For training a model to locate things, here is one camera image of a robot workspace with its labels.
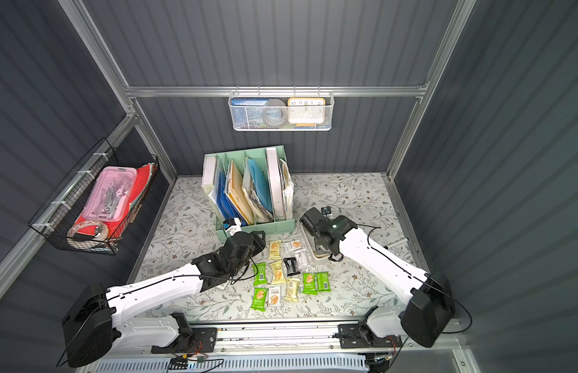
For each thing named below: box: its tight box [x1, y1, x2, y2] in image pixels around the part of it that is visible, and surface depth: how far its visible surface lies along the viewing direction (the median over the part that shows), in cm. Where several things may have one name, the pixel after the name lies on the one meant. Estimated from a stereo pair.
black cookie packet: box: [283, 257, 301, 277], surface depth 90 cm
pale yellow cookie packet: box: [285, 278, 301, 303], surface depth 84 cm
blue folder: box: [215, 172, 249, 227], surface depth 88 cm
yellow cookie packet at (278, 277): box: [270, 260, 287, 286], surface depth 88 cm
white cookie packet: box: [268, 284, 282, 307], surface depth 84 cm
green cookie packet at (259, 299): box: [250, 287, 269, 312], surface depth 82 cm
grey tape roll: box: [261, 98, 287, 129], surface depth 89 cm
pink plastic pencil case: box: [81, 166, 138, 223], surface depth 74 cm
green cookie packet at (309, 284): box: [302, 272, 318, 296], surface depth 86 cm
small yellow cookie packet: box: [268, 239, 283, 261], surface depth 93 cm
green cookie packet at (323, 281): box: [316, 271, 331, 293], surface depth 86 cm
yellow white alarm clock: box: [287, 97, 326, 127], surface depth 90 cm
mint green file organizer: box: [201, 144, 296, 242], surface depth 91 cm
